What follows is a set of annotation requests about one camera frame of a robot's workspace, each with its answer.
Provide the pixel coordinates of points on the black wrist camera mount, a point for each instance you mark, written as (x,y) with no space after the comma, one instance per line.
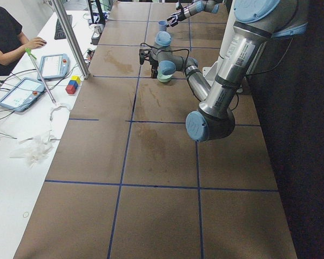
(144,55)

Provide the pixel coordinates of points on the light green bowl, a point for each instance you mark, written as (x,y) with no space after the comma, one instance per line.
(164,78)

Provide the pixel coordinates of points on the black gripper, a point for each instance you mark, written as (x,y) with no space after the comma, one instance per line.
(181,15)
(153,68)

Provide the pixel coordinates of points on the blue plastic cup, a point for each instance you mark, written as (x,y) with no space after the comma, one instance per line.
(162,25)

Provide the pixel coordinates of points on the black keyboard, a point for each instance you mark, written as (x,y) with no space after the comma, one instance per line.
(59,32)

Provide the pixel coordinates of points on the red blue yellow blocks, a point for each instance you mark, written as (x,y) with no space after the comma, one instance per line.
(73,84)

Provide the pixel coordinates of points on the black stand frame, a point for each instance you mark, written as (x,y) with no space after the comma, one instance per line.
(97,15)

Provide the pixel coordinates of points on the grabber stick green tip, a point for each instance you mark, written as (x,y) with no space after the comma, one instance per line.
(33,60)

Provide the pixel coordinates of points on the teach pendant tablet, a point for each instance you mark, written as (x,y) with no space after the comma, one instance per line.
(54,66)
(23,95)

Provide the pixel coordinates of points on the small metal can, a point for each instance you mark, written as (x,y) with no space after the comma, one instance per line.
(98,29)

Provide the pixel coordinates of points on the aluminium frame post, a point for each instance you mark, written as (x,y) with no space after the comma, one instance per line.
(71,37)

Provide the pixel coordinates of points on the near teach pendant tablet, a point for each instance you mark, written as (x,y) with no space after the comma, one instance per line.
(23,95)

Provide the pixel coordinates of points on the far teach pendant tablet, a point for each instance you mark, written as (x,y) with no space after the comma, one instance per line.
(54,66)

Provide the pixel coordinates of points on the person in black shirt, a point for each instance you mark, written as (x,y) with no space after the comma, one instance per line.
(13,42)

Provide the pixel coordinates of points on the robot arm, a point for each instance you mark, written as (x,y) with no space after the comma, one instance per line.
(252,24)
(210,6)

